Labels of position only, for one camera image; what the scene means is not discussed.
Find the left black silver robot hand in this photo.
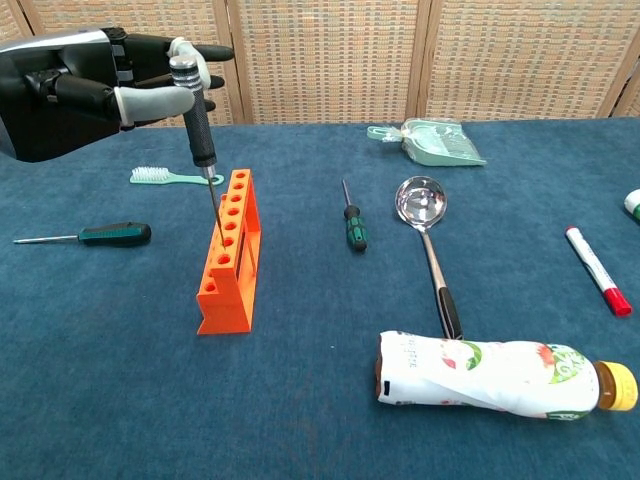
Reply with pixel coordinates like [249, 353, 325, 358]
[0, 27, 235, 164]

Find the dark green black-handle screwdriver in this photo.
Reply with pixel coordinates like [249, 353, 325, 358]
[13, 221, 153, 248]

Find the black knurled metal-handle screwdriver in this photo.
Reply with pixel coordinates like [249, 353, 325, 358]
[168, 55, 229, 251]

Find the mint green brush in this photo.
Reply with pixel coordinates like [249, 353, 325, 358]
[129, 166, 226, 188]

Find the orange plastic tool rack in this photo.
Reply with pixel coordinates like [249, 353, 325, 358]
[196, 168, 263, 336]

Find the woven wooden folding screen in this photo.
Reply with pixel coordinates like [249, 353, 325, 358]
[0, 0, 640, 135]

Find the blue carpet table cover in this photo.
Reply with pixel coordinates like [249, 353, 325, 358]
[0, 117, 640, 480]

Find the small green-black striped screwdriver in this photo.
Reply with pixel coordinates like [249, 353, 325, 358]
[341, 179, 368, 253]

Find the mint green wrapped dustpan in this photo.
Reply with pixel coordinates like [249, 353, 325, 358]
[367, 118, 488, 168]

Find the tea bottle with yellow cap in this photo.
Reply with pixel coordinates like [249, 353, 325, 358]
[374, 330, 640, 421]

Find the white marker with red cap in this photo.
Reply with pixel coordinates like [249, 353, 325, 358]
[565, 225, 634, 317]

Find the steel ladle with black handle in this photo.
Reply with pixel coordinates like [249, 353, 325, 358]
[394, 175, 465, 341]

